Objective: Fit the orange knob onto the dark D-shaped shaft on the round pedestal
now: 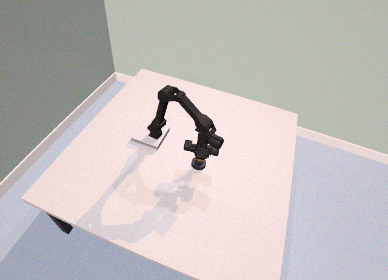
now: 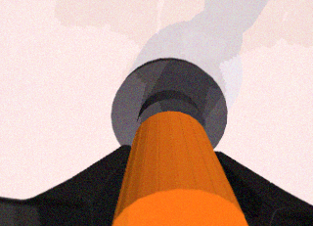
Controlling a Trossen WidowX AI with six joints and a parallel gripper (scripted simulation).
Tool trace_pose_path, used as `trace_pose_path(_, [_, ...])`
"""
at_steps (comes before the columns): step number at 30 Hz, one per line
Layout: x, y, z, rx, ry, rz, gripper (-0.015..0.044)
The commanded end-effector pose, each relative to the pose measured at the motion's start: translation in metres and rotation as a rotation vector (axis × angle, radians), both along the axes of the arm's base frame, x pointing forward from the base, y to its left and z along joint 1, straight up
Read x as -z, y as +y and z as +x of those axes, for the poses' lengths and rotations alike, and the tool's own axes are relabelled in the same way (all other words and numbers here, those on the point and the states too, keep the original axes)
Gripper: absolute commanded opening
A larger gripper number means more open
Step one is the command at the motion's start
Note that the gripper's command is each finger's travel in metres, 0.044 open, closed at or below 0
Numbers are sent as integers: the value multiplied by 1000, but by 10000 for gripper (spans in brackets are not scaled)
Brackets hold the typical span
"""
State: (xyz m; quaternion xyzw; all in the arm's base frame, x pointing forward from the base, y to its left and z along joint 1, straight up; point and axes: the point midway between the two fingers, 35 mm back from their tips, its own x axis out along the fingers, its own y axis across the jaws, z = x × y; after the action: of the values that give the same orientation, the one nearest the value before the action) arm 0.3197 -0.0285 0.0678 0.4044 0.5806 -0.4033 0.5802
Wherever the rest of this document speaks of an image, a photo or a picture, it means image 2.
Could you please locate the orange cylinder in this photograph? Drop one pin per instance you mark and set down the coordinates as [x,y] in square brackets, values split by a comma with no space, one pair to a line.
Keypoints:
[173,178]

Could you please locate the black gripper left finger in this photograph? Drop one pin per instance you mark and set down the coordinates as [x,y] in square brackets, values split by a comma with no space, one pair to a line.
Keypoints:
[89,198]

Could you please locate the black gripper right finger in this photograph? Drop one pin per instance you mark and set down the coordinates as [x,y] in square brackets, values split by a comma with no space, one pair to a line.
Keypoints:
[261,201]

